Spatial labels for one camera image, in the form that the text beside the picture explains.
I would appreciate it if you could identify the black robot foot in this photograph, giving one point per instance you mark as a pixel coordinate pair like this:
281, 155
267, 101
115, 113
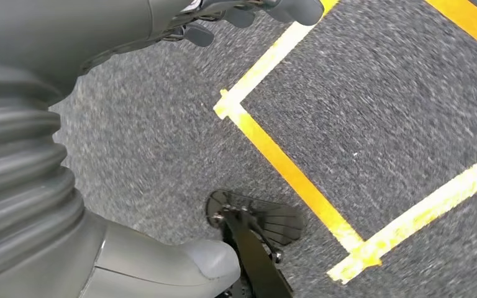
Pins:
255, 255

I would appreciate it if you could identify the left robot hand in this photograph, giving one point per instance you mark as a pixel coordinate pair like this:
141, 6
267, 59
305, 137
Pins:
57, 33

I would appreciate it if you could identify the yellow floor tape square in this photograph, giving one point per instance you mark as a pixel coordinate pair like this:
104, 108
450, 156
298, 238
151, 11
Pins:
288, 172

